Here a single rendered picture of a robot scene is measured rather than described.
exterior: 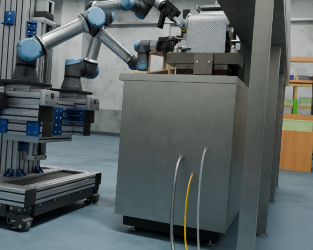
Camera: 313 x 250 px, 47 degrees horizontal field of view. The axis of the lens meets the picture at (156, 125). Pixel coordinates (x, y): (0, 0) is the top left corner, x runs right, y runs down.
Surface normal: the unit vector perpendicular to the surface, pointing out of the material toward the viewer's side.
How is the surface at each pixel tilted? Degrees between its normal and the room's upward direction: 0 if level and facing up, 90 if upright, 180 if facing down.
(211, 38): 90
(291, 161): 90
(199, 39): 90
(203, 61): 90
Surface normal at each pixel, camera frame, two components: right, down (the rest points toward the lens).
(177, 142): -0.35, -0.01
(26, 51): 0.32, 0.10
